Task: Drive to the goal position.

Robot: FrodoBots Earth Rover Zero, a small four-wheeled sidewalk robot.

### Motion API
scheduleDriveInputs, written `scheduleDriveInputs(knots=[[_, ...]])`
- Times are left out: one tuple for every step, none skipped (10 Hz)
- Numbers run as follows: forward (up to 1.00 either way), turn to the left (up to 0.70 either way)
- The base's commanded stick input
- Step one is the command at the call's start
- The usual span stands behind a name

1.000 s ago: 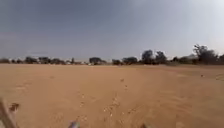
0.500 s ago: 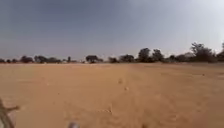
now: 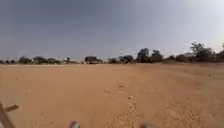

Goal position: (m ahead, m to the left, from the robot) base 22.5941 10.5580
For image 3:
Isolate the robot's own part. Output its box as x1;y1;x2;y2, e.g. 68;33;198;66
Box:
140;123;152;128
68;121;81;128

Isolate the row of trees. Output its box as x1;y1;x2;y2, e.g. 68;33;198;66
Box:
0;41;224;65

